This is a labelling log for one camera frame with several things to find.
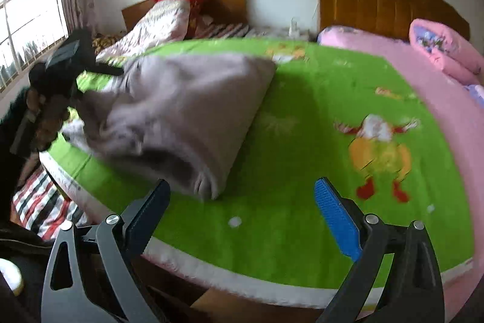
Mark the pink printed pillow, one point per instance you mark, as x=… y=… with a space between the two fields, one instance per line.
x=453 y=50

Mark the wooden bed frame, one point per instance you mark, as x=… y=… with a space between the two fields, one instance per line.
x=234 y=304

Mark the lilac pants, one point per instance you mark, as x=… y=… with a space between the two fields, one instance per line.
x=181 y=111

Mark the pink bedsheet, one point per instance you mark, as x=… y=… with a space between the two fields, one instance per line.
x=435 y=88

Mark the yellow patterned cloth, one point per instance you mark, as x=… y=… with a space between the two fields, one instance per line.
x=107 y=42

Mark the white round object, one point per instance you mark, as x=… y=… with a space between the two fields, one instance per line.
x=9 y=275

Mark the small clear bottle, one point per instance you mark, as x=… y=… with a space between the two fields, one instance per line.
x=293 y=28

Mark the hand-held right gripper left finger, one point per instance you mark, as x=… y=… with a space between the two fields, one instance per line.
x=145 y=217

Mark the barred window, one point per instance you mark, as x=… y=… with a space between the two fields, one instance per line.
x=34 y=16

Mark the floral pink quilt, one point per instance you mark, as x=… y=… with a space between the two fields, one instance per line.
x=158 y=24

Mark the low wooden headboard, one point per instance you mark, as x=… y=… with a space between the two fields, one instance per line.
x=227 y=1

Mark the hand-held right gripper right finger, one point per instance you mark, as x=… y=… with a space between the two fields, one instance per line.
x=336 y=221

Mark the green printed blanket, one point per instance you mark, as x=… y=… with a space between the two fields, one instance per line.
x=283 y=194

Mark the person's left hand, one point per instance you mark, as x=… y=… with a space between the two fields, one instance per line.
x=51 y=118

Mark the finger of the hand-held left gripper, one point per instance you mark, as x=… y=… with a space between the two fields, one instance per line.
x=109 y=70

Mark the purple printed pillow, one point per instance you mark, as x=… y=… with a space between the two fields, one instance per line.
x=475 y=94

